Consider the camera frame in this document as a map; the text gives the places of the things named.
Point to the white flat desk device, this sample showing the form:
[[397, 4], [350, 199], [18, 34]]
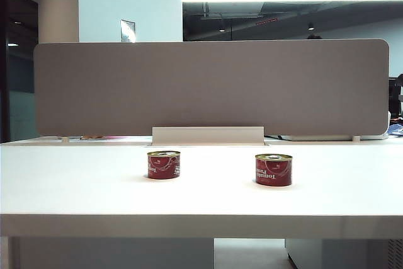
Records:
[[324, 137]]

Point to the white partition bracket foot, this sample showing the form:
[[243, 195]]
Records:
[[356, 138], [65, 139]]

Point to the dark-haired person head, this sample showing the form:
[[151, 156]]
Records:
[[314, 37]]

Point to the red tomato paste can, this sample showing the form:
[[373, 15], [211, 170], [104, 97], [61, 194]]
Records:
[[273, 173], [163, 168]]

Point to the grey fabric desk partition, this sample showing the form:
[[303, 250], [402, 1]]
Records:
[[211, 86]]

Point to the framed wall notice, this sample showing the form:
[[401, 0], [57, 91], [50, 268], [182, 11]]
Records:
[[127, 31]]

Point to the blue cloth bundle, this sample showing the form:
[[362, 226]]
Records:
[[396, 130]]

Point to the black ceiling spot lamp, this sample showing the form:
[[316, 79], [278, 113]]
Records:
[[310, 26]]

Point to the white desk modesty panel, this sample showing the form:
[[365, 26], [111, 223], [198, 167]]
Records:
[[113, 253]]

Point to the black office chair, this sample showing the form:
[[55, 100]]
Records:
[[394, 92]]

